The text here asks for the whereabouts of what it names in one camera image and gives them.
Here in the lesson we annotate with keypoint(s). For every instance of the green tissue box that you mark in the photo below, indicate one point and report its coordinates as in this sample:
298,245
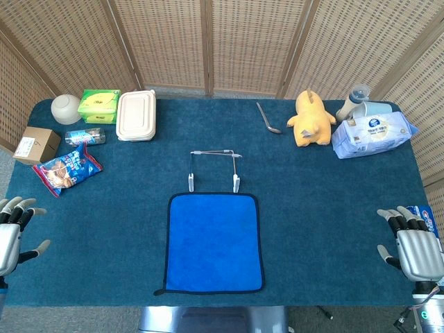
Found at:
98,104

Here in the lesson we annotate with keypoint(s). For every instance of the clear jar with blue label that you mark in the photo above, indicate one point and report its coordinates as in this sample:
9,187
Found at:
85,137

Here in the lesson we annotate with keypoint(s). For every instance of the beige lidded lunch box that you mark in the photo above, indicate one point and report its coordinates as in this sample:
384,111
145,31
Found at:
136,116

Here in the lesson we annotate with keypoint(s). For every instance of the blue white toothpaste box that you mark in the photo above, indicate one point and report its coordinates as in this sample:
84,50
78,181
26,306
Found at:
428,216

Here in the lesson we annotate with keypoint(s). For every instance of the small cardboard box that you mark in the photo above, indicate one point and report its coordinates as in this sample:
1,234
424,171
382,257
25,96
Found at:
36,145

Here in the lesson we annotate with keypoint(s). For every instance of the wet wipes pack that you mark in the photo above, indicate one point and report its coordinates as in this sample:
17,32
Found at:
373,137

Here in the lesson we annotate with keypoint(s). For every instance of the blue microfibre cloth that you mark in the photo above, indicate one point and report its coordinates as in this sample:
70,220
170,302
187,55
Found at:
213,243

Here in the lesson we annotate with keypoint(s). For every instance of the teal table carpet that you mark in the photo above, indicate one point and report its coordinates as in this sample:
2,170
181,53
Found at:
312,208

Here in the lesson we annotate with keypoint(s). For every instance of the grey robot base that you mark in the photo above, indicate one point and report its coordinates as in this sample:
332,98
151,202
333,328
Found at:
211,320

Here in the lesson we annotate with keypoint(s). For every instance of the blue and red snack bag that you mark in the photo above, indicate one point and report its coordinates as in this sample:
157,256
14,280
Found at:
66,170

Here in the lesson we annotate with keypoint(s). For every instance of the yellow plush toy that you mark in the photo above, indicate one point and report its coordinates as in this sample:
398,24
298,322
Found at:
312,119

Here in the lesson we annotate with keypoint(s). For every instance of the metal spoon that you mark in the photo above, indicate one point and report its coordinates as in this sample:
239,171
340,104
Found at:
274,129

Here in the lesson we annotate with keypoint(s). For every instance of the white upturned bowl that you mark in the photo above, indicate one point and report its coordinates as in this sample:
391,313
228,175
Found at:
66,108

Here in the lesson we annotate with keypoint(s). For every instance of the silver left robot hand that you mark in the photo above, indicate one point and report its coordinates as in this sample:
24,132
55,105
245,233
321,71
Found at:
9,243

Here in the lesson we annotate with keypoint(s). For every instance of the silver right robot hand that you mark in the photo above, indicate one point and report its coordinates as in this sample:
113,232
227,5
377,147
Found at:
419,253

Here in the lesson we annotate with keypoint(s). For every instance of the beige bottle with grey cap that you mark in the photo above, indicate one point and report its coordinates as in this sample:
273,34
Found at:
347,107

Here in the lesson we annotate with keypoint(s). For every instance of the woven bamboo folding screen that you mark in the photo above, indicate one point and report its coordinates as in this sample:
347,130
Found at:
166,41

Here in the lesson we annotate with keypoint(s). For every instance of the light blue cup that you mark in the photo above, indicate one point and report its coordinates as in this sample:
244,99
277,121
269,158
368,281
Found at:
378,108

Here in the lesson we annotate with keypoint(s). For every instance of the black table foot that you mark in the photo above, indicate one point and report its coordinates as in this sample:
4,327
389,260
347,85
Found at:
326,314

